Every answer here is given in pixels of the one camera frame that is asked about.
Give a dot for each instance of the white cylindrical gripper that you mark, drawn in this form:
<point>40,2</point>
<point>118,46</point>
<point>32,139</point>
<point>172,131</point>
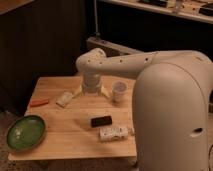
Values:
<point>91,84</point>

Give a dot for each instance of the white ceramic cup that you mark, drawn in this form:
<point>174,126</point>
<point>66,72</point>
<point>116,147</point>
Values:
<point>118,91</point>

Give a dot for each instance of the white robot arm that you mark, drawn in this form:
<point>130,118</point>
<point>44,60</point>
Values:
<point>170,104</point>

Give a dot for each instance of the white snack packet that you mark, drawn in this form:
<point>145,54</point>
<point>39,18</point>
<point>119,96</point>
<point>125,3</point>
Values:
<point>64,99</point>

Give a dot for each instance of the black rectangular block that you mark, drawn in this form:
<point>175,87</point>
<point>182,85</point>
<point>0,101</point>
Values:
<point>101,121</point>

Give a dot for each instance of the wooden table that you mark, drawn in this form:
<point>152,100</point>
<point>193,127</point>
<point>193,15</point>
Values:
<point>69,134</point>

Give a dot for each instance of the clear plastic bottle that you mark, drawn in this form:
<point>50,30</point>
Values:
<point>115,133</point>

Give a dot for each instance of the orange carrot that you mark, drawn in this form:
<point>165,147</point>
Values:
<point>36,103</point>

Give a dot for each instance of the background shelf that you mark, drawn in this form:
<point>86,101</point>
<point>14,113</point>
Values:
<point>188,9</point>

